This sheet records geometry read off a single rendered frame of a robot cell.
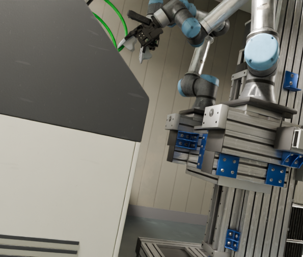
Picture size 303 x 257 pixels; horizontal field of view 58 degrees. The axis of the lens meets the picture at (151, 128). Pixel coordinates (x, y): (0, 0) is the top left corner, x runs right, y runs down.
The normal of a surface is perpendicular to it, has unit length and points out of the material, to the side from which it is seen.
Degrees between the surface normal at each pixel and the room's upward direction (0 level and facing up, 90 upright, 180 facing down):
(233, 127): 90
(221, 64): 90
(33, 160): 90
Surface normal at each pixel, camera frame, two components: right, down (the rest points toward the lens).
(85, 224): 0.29, -0.01
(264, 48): -0.40, -0.01
